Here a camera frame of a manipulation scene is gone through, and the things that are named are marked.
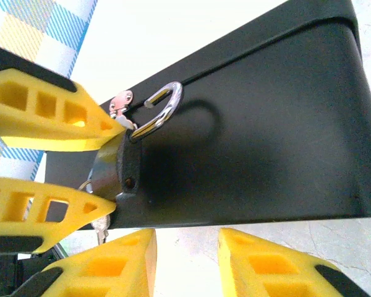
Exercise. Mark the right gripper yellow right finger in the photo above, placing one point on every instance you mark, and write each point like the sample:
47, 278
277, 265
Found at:
266, 269

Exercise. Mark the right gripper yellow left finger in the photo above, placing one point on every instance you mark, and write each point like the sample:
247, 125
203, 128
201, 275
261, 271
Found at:
111, 266

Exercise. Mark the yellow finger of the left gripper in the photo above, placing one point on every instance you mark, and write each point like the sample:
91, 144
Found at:
49, 136
18, 229

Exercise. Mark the small silver key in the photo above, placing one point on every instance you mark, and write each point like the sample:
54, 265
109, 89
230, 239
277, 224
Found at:
101, 230

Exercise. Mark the black and chrome padlock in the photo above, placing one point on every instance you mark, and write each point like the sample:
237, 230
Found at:
130, 167

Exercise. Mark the metal box hasp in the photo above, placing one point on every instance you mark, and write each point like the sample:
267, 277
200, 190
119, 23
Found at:
120, 100

